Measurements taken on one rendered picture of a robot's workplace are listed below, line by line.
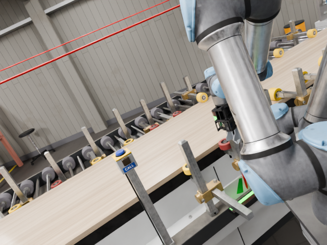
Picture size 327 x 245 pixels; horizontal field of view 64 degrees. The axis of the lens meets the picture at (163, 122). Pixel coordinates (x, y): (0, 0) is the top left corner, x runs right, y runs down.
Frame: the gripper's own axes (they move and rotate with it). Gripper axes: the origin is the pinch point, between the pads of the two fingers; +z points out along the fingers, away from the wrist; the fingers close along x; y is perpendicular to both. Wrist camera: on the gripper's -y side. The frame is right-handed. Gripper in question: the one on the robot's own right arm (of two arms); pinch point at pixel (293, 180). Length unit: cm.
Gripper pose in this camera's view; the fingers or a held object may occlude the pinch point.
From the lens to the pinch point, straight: 124.6
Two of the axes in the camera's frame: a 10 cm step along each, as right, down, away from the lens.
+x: 8.2, -4.8, 3.0
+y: 4.1, 1.5, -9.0
